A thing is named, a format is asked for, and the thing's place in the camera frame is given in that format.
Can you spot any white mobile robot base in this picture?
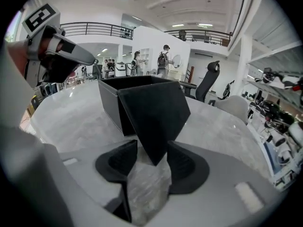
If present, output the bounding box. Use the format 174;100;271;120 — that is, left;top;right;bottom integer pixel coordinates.
115;61;128;78

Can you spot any white vanity table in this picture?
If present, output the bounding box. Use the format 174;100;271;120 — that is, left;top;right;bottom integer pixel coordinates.
169;53;187;80

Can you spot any person's left forearm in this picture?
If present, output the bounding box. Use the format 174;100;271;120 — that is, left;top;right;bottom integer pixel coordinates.
6;40;31;80

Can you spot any white metal rack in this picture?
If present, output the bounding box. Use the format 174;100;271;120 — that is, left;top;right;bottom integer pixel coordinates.
239;36;303;191

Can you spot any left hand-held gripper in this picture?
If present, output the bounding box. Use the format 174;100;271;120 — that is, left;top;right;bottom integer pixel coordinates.
22;3;98;88

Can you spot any black office chair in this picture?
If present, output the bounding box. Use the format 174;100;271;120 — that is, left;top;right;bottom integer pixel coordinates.
179;60;221;103

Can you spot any black metal railing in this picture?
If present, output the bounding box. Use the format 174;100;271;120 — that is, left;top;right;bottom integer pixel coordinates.
164;29;232;47
60;22;134;40

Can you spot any black box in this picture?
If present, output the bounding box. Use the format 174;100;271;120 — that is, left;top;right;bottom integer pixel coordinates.
98;75;191;166

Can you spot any white shelf cabinet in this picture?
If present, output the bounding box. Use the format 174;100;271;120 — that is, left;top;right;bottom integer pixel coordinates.
139;46;151;77

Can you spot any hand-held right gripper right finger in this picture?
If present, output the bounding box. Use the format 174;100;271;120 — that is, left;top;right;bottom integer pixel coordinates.
167;140;210;195

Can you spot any pile of black white devices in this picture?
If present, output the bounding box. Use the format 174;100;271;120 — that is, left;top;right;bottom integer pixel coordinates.
246;67;303;170

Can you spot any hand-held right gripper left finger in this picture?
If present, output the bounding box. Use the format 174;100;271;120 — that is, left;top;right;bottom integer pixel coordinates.
95;140;138;184

